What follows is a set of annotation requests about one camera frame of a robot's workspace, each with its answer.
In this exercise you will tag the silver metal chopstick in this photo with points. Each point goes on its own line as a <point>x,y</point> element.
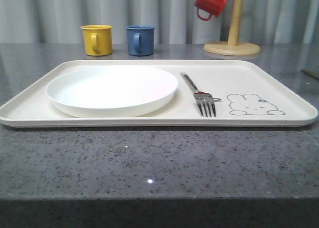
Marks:
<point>311,72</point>

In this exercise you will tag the silver metal fork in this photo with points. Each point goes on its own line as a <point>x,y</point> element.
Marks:
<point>204,100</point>

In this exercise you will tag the white round plate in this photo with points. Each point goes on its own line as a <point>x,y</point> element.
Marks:
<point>112,91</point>

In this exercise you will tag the grey pleated curtain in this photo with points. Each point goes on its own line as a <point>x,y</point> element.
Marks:
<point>176,22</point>

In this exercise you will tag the wooden mug tree stand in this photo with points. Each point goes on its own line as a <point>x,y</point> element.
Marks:
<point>233,47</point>

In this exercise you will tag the red enamel mug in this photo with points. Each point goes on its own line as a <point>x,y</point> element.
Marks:
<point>213,7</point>

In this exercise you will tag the beige rabbit serving tray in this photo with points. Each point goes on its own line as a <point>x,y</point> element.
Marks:
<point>244,95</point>

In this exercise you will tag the blue enamel mug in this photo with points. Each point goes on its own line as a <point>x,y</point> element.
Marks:
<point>140,39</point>

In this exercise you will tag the yellow enamel mug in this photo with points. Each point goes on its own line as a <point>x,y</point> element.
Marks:
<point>97,39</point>

